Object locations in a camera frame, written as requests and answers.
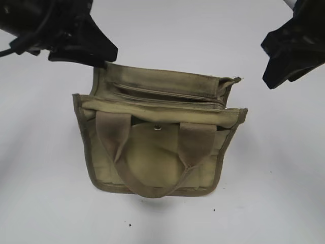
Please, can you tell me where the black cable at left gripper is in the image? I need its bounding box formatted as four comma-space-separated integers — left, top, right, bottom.
0, 34, 28, 58

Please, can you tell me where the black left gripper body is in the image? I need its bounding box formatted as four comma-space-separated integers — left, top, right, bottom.
1, 1, 88, 55

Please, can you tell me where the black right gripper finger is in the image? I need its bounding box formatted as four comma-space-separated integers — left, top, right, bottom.
261, 21, 324, 61
263, 51, 324, 89

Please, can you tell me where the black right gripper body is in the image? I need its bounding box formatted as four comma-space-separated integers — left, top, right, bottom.
284, 0, 324, 33

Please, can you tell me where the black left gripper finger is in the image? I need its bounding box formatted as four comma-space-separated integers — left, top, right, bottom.
73, 11, 118, 62
48, 47, 108, 68

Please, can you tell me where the olive yellow canvas bag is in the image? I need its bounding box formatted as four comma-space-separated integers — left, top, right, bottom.
73, 63, 247, 198

